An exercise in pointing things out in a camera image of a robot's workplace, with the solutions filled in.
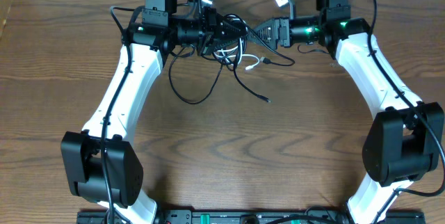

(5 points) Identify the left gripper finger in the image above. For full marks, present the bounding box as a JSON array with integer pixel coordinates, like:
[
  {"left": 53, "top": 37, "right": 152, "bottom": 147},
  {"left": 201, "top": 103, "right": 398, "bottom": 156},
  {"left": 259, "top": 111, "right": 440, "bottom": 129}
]
[
  {"left": 210, "top": 37, "right": 240, "bottom": 52},
  {"left": 217, "top": 20, "right": 247, "bottom": 36}
]

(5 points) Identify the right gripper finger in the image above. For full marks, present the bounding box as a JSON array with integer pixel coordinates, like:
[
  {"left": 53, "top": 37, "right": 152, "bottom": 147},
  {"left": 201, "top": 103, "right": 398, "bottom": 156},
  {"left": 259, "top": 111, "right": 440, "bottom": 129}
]
[
  {"left": 248, "top": 34, "right": 277, "bottom": 49},
  {"left": 252, "top": 18, "right": 278, "bottom": 35}
]

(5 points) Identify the black USB cable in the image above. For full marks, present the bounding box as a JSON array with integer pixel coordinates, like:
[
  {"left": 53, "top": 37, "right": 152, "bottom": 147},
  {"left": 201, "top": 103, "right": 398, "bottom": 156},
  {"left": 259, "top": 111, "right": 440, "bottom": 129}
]
[{"left": 168, "top": 13, "right": 296, "bottom": 106}]

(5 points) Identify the white USB cable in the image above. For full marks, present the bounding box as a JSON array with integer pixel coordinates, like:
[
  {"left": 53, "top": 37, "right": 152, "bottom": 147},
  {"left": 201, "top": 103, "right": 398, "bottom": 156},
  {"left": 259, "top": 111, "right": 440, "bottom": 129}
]
[{"left": 212, "top": 38, "right": 261, "bottom": 71}]

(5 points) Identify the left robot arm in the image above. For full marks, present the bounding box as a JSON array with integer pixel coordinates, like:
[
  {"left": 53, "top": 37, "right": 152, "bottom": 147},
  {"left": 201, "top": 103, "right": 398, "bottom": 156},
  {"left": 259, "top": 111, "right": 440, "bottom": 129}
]
[{"left": 61, "top": 0, "right": 246, "bottom": 223}]

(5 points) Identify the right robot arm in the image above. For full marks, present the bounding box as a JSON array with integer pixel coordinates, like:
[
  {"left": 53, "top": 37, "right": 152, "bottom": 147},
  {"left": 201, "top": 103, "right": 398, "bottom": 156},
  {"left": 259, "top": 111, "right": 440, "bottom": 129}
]
[{"left": 248, "top": 0, "right": 444, "bottom": 223}]

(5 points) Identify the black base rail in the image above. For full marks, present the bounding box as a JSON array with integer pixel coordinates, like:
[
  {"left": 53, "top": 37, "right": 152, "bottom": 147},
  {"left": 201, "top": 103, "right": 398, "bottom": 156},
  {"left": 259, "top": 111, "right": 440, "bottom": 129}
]
[{"left": 75, "top": 207, "right": 426, "bottom": 224}]

